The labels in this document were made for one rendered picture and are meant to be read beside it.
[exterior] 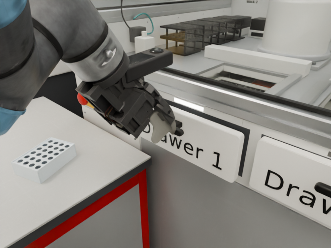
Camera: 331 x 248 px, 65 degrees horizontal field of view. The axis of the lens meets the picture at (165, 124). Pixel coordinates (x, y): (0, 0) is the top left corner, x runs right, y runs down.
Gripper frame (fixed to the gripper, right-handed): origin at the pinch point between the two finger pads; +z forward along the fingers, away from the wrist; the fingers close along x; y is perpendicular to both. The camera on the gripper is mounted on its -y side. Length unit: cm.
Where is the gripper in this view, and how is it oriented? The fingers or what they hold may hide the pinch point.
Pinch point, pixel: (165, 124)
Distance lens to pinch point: 53.1
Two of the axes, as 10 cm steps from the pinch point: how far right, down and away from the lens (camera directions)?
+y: -5.5, 8.0, -2.5
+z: 3.9, 5.1, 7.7
